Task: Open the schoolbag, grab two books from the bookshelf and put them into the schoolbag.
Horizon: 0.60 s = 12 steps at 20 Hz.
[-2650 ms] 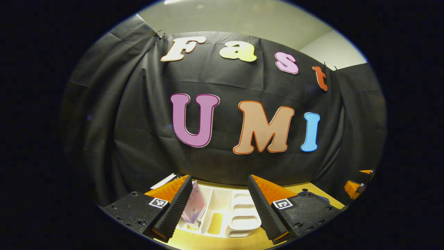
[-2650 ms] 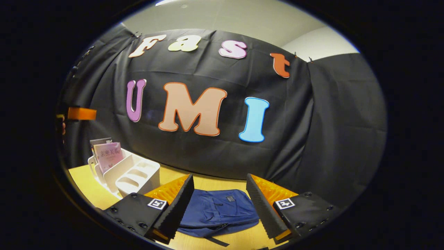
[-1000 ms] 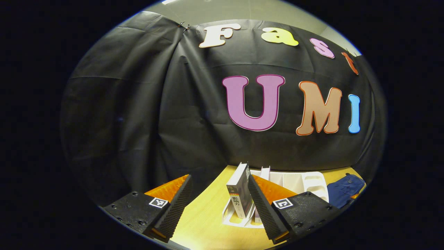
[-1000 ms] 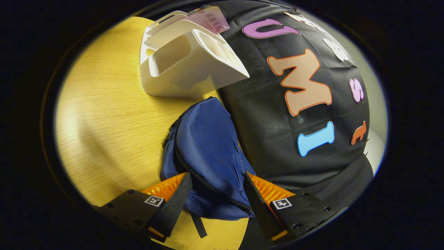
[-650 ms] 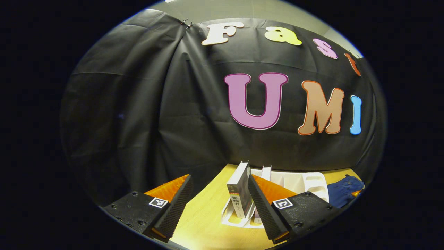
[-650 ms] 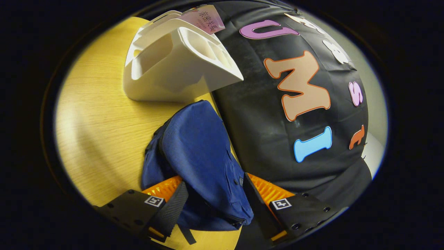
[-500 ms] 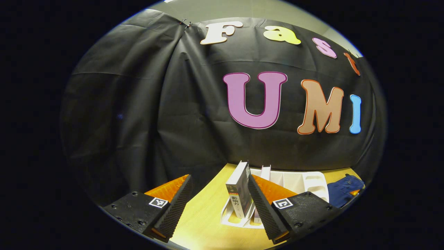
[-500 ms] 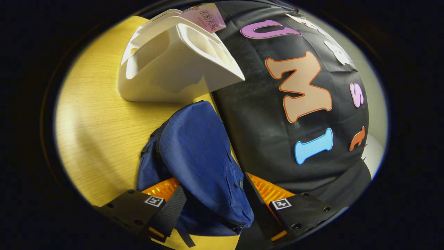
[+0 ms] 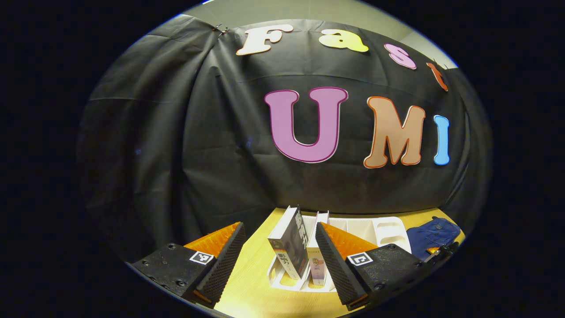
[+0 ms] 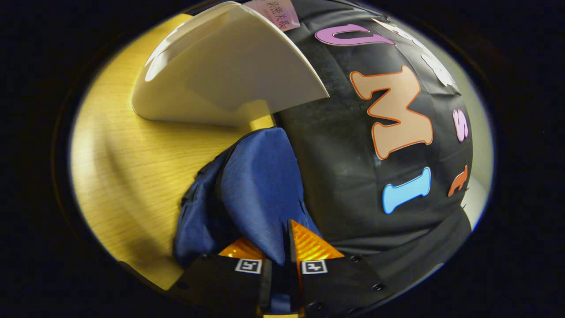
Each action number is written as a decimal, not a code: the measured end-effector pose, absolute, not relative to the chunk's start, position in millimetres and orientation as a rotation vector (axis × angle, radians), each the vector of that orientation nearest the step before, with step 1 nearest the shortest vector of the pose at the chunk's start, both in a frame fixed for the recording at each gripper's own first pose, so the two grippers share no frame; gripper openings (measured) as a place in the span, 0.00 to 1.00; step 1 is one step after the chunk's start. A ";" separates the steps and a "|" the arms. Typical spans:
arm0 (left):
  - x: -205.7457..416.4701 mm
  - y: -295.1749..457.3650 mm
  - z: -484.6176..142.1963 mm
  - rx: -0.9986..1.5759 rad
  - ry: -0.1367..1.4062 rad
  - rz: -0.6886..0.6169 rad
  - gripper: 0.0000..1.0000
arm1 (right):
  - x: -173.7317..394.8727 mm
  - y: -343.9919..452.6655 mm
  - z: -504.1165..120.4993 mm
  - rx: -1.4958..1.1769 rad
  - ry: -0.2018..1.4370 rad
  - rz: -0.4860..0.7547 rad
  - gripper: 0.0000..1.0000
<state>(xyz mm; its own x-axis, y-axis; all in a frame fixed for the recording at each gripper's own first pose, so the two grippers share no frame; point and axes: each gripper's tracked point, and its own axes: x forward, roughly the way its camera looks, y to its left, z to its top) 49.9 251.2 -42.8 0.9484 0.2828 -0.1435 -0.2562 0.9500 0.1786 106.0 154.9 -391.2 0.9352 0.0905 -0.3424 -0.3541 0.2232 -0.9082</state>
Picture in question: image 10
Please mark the blue schoolbag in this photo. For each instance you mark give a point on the blue schoolbag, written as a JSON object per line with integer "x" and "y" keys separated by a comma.
{"x": 260, "y": 185}

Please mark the black backdrop cloth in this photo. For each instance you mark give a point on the black backdrop cloth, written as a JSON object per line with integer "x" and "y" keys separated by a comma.
{"x": 335, "y": 176}

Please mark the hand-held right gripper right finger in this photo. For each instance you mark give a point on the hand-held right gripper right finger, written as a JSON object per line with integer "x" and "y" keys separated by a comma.
{"x": 294, "y": 265}

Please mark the pink book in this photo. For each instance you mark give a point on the pink book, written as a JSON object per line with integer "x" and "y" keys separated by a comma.
{"x": 276, "y": 13}

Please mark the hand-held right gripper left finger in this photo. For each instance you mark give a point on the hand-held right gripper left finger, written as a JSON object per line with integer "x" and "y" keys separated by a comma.
{"x": 220, "y": 282}

